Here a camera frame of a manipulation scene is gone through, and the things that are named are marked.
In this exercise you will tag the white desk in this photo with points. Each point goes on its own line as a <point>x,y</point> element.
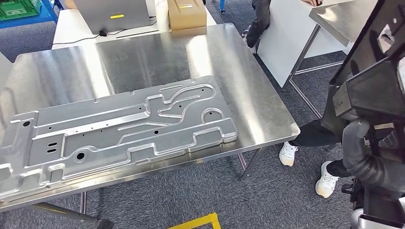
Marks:
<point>66,31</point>

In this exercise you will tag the steel side table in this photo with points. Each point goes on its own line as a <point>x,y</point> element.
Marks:
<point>4,69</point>

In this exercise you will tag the blue metal shelf rack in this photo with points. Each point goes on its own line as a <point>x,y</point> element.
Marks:
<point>31,20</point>

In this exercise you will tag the brown cardboard box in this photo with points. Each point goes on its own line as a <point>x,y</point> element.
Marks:
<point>186,19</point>

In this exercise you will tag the person's hand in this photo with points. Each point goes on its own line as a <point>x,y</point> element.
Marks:
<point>313,2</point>

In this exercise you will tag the green plastic crate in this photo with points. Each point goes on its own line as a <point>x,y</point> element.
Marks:
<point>19,9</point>

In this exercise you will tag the grey laptop with yellow sticker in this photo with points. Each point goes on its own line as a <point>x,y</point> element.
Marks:
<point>95,15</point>

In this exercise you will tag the large black plastic panel part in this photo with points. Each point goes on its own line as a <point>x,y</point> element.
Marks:
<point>373,88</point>

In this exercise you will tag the steel table with thin legs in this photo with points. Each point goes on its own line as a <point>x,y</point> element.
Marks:
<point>341,19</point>

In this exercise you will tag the white board panel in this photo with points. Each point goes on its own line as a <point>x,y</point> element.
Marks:
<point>284,47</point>

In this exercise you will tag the stainless steel workbench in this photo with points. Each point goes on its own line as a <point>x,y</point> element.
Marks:
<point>253,104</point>

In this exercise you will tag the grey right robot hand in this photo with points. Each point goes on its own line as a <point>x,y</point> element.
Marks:
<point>354,136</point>

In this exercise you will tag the stamped silver metal panel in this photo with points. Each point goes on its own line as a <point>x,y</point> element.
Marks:
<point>95,139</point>

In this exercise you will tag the yellow floor tape rectangle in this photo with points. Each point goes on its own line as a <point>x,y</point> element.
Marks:
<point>202,219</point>

